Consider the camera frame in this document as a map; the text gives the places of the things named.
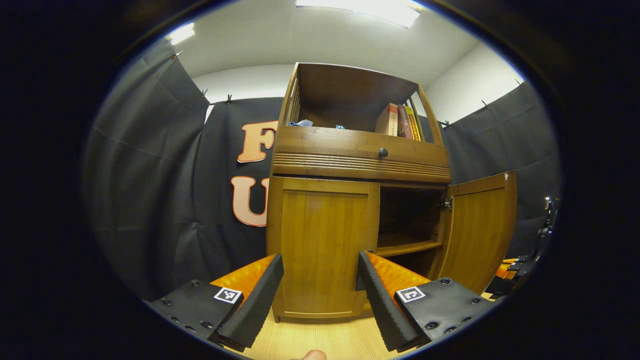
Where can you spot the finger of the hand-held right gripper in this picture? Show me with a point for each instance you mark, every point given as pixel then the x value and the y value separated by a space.
pixel 506 269

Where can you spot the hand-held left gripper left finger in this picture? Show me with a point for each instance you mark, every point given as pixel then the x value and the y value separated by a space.
pixel 260 305

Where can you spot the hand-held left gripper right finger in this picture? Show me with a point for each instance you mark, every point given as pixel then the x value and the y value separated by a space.
pixel 380 305

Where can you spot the wooden shoe cabinet door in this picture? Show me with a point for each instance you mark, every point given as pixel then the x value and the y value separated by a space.
pixel 475 230
pixel 320 240

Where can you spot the wooden double-door shoe cabinet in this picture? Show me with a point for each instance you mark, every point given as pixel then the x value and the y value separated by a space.
pixel 345 90

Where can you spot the black drawer knob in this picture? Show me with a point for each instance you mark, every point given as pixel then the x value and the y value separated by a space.
pixel 383 152

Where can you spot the black backdrop cloth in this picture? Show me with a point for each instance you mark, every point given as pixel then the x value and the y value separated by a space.
pixel 150 175

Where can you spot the yellow book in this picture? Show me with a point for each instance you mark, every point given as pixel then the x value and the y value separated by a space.
pixel 414 125

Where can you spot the maroon book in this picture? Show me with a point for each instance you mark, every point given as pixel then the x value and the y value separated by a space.
pixel 404 122

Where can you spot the tan book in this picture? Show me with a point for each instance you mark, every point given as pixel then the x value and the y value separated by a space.
pixel 387 120

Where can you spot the light blue cloth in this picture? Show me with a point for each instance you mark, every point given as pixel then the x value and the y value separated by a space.
pixel 301 123

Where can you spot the small ceiling light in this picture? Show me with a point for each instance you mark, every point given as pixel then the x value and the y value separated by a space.
pixel 181 33

